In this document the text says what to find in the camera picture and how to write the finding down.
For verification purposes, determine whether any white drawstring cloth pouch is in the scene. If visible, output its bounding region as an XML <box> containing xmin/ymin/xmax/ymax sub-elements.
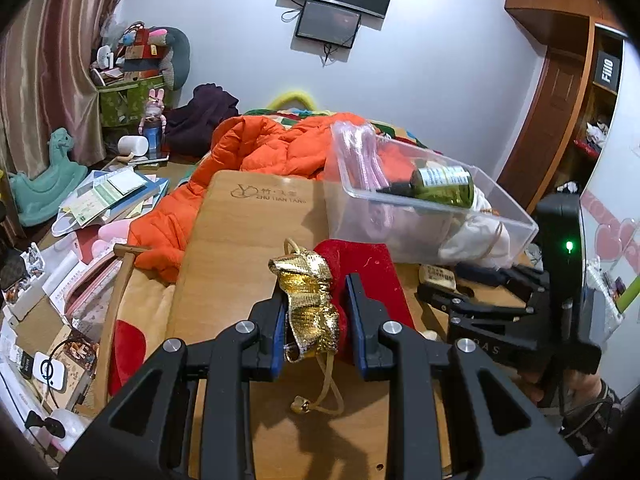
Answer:
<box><xmin>438</xmin><ymin>186</ymin><xmax>510</xmax><ymax>268</ymax></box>

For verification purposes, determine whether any green pump bottle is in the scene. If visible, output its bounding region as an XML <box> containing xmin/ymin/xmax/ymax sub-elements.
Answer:
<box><xmin>375</xmin><ymin>159</ymin><xmax>475</xmax><ymax>209</ymax></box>

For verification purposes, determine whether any red velvet gold pouch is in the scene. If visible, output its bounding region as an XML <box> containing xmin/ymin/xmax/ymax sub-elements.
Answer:
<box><xmin>268</xmin><ymin>238</ymin><xmax>414</xmax><ymax>416</ymax></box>

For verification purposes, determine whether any person right hand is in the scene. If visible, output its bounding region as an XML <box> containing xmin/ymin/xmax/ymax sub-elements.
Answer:
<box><xmin>513</xmin><ymin>370</ymin><xmax>602</xmax><ymax>405</ymax></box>

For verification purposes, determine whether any clear plastic storage bin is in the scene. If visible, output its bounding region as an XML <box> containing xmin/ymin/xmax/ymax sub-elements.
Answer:
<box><xmin>323</xmin><ymin>129</ymin><xmax>539</xmax><ymax>268</ymax></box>

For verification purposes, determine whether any wooden wardrobe shelf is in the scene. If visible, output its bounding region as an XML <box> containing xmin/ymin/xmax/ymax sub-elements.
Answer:
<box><xmin>499</xmin><ymin>0</ymin><xmax>624</xmax><ymax>211</ymax></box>

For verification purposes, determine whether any orange puffer jacket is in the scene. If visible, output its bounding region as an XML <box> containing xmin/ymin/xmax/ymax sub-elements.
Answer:
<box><xmin>127</xmin><ymin>112</ymin><xmax>381</xmax><ymax>285</ymax></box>

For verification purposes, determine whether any stack of books papers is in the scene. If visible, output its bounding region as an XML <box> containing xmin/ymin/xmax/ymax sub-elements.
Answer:
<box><xmin>51</xmin><ymin>167</ymin><xmax>169</xmax><ymax>237</ymax></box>

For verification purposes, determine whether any teal rocking horse toy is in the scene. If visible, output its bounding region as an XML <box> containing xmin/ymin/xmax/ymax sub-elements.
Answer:
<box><xmin>9</xmin><ymin>128</ymin><xmax>88</xmax><ymax>226</ymax></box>

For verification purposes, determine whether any white mug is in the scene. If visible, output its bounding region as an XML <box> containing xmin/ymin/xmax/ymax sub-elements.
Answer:
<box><xmin>117</xmin><ymin>134</ymin><xmax>149</xmax><ymax>158</ymax></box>

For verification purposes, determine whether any dark purple cloth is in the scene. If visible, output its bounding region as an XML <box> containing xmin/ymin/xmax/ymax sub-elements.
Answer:
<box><xmin>165</xmin><ymin>84</ymin><xmax>239</xmax><ymax>158</ymax></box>

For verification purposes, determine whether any pink bunny doll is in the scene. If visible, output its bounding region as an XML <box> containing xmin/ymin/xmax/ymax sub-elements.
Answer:
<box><xmin>138</xmin><ymin>88</ymin><xmax>166</xmax><ymax>158</ymax></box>

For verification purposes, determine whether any green storage box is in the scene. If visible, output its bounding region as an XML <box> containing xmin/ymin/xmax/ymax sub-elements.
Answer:
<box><xmin>98</xmin><ymin>76</ymin><xmax>165</xmax><ymax>128</ymax></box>

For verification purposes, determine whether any pink striped curtain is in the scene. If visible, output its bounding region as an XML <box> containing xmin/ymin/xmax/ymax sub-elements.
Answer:
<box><xmin>1</xmin><ymin>0</ymin><xmax>119</xmax><ymax>178</ymax></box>

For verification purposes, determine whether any grey plush toy pile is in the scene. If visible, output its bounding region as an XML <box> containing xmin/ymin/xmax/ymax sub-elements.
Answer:
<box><xmin>89</xmin><ymin>22</ymin><xmax>191</xmax><ymax>91</ymax></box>

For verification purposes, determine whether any yellow green plush ring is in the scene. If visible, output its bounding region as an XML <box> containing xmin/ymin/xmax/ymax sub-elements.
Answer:
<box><xmin>267</xmin><ymin>89</ymin><xmax>321</xmax><ymax>112</ymax></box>

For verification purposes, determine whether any small wall monitor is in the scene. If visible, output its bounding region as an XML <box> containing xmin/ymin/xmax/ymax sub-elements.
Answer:
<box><xmin>295</xmin><ymin>0</ymin><xmax>361</xmax><ymax>49</ymax></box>

